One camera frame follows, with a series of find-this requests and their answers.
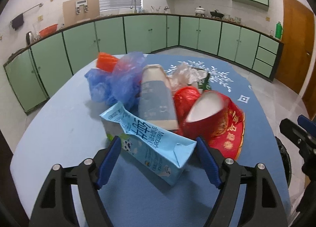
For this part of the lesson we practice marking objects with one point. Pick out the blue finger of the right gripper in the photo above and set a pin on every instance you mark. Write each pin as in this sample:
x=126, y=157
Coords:
x=305, y=123
x=303, y=139

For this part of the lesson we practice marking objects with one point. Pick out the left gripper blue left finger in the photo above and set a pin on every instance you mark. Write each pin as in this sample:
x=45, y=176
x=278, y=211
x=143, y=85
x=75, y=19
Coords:
x=54, y=205

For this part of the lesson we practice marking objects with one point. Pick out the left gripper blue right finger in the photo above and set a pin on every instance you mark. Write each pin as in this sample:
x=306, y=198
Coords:
x=262, y=204

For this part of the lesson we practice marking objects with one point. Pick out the red gold paper bowl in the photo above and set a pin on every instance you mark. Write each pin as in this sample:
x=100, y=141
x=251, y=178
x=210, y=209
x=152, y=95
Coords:
x=216, y=119

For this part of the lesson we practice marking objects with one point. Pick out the light blue milk carton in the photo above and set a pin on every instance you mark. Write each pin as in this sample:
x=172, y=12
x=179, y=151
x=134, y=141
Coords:
x=163, y=152

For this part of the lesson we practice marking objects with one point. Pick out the green white milk carton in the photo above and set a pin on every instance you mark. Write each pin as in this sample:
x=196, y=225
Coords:
x=199, y=79

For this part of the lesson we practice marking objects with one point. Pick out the red plastic bag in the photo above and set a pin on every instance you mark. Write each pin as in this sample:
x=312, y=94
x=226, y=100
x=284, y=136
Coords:
x=184, y=99

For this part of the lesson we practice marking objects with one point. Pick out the white plastic bag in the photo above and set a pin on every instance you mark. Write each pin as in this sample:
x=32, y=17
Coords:
x=185, y=75

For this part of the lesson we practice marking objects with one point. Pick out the blue plastic bag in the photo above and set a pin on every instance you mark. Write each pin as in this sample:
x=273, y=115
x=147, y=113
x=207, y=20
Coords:
x=122, y=85

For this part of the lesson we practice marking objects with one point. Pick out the grey white paper cup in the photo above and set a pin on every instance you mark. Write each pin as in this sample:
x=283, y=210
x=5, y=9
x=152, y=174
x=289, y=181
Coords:
x=156, y=103

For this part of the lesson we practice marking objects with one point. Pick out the black trash bin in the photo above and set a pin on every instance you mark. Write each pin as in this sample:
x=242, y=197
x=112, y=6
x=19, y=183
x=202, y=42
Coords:
x=285, y=160

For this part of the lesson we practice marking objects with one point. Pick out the green lower kitchen cabinets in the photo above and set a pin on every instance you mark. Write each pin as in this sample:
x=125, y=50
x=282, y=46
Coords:
x=38, y=71

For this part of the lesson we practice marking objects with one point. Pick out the brown wooden door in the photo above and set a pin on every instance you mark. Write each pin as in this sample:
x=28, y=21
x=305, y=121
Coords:
x=298, y=42
x=309, y=96

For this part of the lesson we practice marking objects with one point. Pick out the blue tree-print tablecloth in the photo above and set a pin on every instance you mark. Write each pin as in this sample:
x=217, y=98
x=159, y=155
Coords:
x=138, y=192

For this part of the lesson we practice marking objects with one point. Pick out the green thermos bottle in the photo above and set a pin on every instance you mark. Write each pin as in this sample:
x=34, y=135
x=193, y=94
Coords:
x=279, y=31

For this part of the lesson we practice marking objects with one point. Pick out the black wok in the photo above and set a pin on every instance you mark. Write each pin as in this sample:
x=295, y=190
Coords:
x=216, y=14

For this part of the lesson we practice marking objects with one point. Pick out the white cooking pot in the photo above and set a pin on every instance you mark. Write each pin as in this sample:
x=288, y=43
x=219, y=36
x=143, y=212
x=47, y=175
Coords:
x=199, y=11

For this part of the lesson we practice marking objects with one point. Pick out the steel electric kettle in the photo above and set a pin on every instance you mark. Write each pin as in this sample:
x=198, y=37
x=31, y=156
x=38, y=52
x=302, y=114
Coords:
x=29, y=38

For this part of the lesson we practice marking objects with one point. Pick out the orange plastic basin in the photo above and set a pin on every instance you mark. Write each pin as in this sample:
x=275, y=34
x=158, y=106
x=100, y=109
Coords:
x=48, y=30

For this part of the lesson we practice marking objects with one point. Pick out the brown cardboard box on counter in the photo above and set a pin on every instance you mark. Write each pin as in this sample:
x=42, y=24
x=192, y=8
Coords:
x=76, y=11

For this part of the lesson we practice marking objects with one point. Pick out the chrome sink faucet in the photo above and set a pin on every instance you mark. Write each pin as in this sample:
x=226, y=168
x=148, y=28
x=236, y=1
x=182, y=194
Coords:
x=134, y=6

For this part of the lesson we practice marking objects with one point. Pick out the dark towel on rail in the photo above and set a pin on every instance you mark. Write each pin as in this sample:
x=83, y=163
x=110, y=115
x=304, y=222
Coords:
x=17, y=22

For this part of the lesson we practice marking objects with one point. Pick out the chrome towel rail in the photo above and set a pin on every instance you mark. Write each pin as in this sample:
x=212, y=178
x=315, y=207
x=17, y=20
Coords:
x=38, y=5

